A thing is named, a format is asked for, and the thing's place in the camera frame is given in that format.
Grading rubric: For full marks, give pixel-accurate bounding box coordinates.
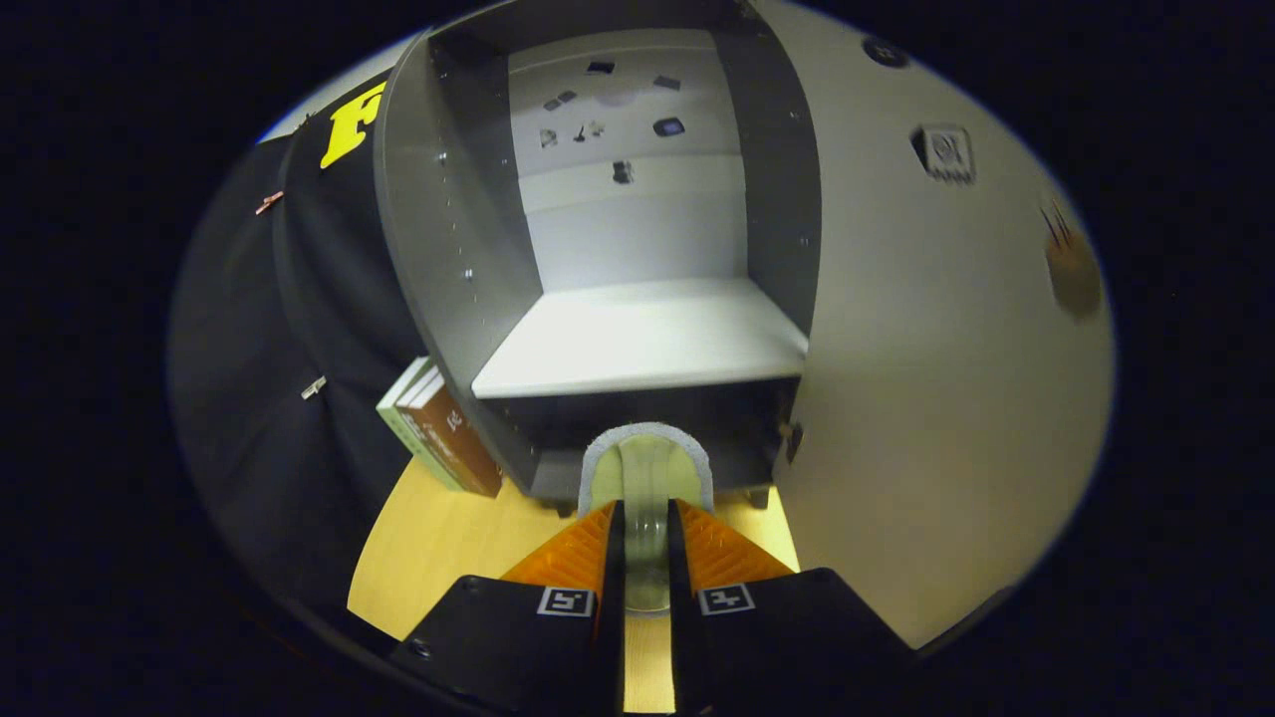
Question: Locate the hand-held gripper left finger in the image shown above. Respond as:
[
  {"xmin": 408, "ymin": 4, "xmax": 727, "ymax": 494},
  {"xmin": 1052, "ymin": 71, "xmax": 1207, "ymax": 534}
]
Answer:
[{"xmin": 388, "ymin": 500, "xmax": 628, "ymax": 717}]

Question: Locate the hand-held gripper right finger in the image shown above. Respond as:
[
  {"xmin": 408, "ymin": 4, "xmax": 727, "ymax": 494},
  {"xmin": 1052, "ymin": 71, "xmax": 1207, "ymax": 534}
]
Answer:
[{"xmin": 666, "ymin": 499, "xmax": 914, "ymax": 717}]

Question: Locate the clear cup with grey rim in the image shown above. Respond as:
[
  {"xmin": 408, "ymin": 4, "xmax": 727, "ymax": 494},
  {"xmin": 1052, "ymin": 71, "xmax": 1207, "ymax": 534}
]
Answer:
[{"xmin": 578, "ymin": 421, "xmax": 715, "ymax": 613}]

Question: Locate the brown book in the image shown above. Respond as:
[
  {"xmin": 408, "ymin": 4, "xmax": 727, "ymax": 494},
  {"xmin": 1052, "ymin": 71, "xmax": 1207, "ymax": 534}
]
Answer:
[{"xmin": 396, "ymin": 370, "xmax": 504, "ymax": 498}]

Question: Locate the dark grey cabinet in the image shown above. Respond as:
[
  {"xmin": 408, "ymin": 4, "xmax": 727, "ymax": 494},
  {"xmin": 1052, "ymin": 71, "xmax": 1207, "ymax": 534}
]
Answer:
[{"xmin": 374, "ymin": 0, "xmax": 823, "ymax": 514}]

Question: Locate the black backdrop cloth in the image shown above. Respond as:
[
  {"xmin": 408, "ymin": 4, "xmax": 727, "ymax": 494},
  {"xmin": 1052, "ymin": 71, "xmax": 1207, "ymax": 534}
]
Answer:
[{"xmin": 167, "ymin": 75, "xmax": 429, "ymax": 618}]

